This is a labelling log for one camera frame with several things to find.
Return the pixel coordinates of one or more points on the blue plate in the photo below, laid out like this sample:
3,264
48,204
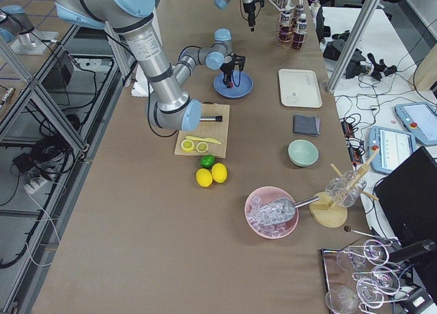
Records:
243,85

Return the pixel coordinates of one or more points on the green bowl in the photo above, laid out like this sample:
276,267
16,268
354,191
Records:
302,153

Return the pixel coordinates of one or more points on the cream serving tray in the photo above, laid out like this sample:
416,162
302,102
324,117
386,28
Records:
299,88

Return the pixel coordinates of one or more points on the dark drink bottle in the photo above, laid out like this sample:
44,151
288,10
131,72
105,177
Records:
300,32
285,30
299,10

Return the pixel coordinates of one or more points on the black laptop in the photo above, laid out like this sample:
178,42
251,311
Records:
407,197

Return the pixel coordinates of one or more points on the glass mug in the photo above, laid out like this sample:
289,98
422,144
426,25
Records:
346,190

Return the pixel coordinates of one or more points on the blue teach pendant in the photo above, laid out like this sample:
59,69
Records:
389,148
419,119

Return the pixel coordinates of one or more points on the green lime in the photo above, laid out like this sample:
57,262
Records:
207,161

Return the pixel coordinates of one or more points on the wooden cutting board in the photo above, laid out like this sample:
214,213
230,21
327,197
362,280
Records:
208,129

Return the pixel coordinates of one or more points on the metal ice scoop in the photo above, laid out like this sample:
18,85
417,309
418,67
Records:
286,206

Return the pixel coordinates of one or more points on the wine glass rack tray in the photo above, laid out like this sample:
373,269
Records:
362,278

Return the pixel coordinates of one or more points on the pink bowl with ice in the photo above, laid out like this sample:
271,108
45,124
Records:
256,201

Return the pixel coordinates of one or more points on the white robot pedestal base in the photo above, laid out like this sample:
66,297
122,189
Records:
140,88

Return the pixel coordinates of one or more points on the wooden mug tree stand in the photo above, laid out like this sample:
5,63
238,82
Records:
326,212

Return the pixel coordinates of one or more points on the yellow lemon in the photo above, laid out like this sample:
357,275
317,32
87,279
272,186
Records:
219,173
203,177

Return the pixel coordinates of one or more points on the steel knife sharpener rod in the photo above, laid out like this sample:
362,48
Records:
217,118

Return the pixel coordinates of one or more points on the copper wire bottle rack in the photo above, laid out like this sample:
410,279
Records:
292,27

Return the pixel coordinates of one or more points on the grey folded cloth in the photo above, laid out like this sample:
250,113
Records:
307,125

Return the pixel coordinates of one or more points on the lemon half slice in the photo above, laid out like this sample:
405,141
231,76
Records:
187,145
202,147

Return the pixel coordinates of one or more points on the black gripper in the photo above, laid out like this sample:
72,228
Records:
227,68
248,1

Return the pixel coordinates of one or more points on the aluminium frame post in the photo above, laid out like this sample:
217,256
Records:
359,27

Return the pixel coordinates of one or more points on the yellow plastic knife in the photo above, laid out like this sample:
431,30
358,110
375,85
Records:
207,139

